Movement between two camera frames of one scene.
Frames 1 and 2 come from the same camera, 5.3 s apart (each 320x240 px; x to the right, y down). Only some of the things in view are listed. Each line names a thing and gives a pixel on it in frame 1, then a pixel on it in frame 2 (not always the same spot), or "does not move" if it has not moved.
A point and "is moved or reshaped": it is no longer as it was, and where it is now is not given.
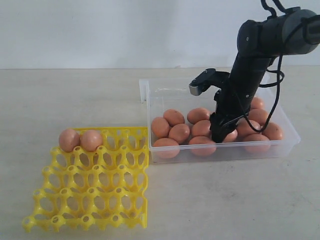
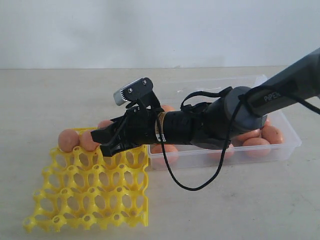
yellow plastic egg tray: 103,189 does not move
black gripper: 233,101 → 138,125
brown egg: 231,137 is moved or reshaped
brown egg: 68,139 does not move
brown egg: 90,139 does not move
